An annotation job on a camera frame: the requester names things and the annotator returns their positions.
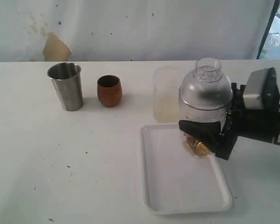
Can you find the stainless steel cup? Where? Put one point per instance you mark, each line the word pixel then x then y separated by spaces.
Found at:
pixel 66 80

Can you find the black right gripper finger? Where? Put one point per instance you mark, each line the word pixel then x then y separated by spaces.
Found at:
pixel 207 133

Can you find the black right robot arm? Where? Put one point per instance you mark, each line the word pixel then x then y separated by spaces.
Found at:
pixel 262 125

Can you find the white backdrop sheet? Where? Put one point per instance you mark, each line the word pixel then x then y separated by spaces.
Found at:
pixel 131 30

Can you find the clear shaker body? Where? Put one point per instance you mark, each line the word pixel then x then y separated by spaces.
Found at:
pixel 203 116

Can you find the black window frame post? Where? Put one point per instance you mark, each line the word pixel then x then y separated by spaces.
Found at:
pixel 270 21

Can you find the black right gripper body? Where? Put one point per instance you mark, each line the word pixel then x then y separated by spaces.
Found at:
pixel 229 134

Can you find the white rectangular tray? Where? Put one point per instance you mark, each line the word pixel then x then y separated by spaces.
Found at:
pixel 176 182

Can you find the gold foil coins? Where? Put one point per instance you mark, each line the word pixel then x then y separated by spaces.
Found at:
pixel 195 147

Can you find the clear dome strainer lid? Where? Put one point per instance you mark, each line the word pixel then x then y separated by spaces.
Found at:
pixel 206 87

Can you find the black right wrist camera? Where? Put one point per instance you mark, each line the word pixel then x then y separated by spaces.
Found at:
pixel 261 91

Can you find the translucent plastic container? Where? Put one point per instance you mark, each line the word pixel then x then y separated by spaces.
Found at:
pixel 166 81

